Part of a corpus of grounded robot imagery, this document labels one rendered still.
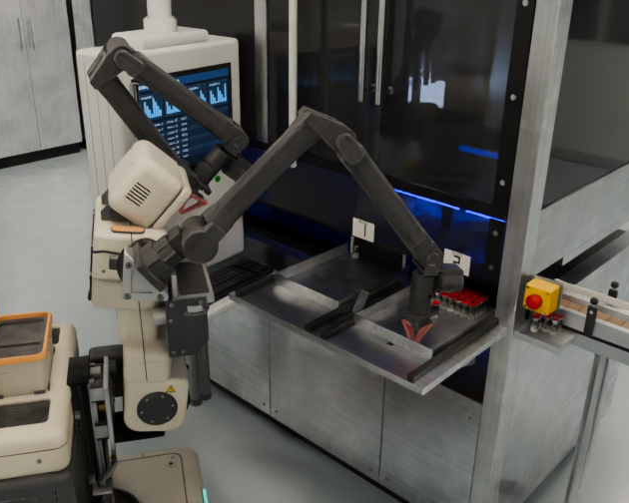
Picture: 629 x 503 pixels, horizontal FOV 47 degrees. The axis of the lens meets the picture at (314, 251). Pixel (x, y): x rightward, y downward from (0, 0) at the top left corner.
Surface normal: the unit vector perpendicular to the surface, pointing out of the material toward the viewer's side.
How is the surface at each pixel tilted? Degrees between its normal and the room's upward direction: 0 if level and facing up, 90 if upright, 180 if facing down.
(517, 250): 90
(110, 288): 90
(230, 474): 0
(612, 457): 0
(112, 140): 90
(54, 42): 90
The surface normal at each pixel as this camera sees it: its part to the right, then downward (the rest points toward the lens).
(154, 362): 0.25, 0.40
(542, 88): -0.69, 0.29
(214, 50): 0.79, 0.25
